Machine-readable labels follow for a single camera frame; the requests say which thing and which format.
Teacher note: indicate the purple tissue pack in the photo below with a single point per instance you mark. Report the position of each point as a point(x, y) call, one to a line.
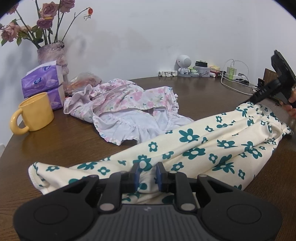
point(47, 78)

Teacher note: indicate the green charger block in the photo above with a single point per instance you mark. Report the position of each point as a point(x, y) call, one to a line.
point(231, 70)

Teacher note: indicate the person right hand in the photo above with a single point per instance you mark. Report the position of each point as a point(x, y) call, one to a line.
point(287, 107)

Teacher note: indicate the brown wooden chair back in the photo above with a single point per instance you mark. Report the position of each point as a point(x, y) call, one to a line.
point(269, 76)

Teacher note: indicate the dried rose bouquet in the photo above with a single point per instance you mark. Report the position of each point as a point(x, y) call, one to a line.
point(46, 29)

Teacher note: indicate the white astronaut figurine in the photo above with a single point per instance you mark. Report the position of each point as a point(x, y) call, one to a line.
point(184, 62)

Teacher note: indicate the black small device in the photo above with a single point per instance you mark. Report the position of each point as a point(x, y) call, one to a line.
point(201, 63)

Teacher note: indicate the pink floral garment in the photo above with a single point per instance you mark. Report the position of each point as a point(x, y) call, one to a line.
point(122, 111)

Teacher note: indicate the yellow ceramic mug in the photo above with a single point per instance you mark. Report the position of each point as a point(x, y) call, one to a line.
point(36, 112)

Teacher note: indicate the pink marbled vase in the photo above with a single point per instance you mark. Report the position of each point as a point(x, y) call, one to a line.
point(54, 52)

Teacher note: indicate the white power strip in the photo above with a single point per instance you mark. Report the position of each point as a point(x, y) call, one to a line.
point(168, 73)

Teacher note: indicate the cream green-flower garment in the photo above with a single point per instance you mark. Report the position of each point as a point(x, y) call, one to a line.
point(231, 147)

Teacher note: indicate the white tin box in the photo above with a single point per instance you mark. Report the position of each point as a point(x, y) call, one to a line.
point(202, 71)

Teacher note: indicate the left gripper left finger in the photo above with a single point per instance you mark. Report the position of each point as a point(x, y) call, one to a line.
point(112, 189)

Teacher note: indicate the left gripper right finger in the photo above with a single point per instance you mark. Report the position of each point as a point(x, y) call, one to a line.
point(178, 184)

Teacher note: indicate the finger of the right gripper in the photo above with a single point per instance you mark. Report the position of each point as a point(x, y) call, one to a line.
point(259, 96)

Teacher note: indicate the plastic snack bag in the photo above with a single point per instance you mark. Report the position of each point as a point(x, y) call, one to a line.
point(79, 83)

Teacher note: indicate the black phone stand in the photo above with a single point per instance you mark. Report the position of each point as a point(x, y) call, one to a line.
point(260, 83)

